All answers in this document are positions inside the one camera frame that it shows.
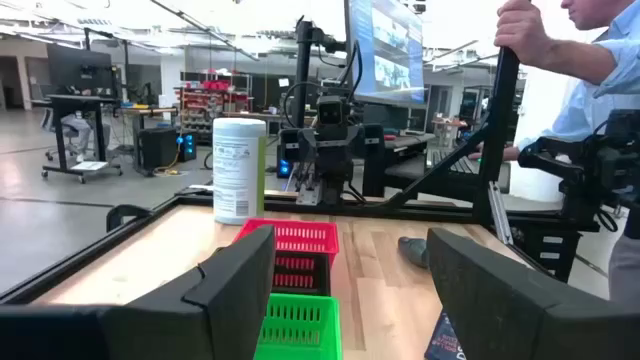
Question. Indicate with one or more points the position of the silver aluminium extrusion bar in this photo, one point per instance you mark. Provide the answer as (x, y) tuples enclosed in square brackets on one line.
[(500, 215)]

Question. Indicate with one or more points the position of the white green wipes canister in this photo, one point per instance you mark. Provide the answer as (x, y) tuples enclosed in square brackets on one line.
[(235, 170)]

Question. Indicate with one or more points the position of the black desk monitor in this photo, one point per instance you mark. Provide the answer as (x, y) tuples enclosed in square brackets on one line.
[(80, 67)]

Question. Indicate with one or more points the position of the green plastic basket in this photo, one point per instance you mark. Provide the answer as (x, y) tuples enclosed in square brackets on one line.
[(300, 300)]

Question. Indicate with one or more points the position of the person's hand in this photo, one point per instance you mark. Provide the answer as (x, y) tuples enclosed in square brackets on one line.
[(520, 30), (505, 152)]

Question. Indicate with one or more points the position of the black keyboard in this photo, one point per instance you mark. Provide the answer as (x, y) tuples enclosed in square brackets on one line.
[(457, 164)]

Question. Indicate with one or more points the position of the person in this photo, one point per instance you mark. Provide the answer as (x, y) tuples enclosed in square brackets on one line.
[(77, 130), (600, 100)]

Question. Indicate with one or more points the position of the red plastic basket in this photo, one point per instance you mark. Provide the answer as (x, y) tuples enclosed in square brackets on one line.
[(300, 235)]

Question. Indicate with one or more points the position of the black box blue light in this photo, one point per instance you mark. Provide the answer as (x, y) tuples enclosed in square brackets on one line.
[(287, 150)]

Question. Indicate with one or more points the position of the black rolling desk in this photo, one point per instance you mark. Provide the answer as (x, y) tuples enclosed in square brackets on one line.
[(75, 100)]

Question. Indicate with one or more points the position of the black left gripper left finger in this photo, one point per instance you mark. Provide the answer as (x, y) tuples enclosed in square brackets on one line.
[(225, 300)]

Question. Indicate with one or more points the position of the blue toiletry packet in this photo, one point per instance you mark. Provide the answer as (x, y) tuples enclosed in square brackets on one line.
[(442, 342)]

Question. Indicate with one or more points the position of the black upright box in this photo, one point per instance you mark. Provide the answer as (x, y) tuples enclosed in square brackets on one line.
[(373, 160)]

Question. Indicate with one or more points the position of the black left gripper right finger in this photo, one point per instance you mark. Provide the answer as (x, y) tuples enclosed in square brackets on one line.
[(500, 310)]

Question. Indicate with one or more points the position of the black plastic basket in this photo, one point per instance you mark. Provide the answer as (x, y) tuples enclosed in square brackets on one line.
[(300, 291)]

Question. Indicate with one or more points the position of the large wall display screen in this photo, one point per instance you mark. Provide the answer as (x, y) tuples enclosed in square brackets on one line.
[(390, 50)]

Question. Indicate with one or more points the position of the black rig frame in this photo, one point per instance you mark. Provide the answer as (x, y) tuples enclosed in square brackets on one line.
[(500, 125)]

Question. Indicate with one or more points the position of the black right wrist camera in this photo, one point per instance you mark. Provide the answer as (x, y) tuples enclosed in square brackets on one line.
[(332, 112)]

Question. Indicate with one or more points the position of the black computer tower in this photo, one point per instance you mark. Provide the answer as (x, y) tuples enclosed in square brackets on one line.
[(157, 147)]

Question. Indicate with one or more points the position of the red parts shelf rack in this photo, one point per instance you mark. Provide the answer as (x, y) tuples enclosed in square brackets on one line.
[(210, 105)]

